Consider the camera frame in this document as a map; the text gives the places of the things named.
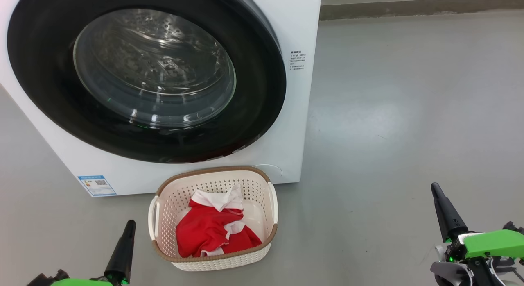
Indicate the cream perforated laundry basket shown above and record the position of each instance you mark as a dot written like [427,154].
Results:
[245,187]

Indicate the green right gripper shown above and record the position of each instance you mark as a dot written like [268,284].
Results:
[495,243]

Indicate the red and white garment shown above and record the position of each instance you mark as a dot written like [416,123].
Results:
[204,232]

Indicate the small printed text label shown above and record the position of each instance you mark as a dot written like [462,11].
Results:
[298,60]

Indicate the white Hisense washing machine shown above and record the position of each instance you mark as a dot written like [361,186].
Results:
[294,114]

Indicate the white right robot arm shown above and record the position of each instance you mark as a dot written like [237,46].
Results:
[450,273]

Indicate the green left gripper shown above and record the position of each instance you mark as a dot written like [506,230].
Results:
[77,282]

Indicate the blue energy label sticker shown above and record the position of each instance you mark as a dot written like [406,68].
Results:
[97,185]

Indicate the round white filter cover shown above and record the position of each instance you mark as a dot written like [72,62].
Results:
[275,171]

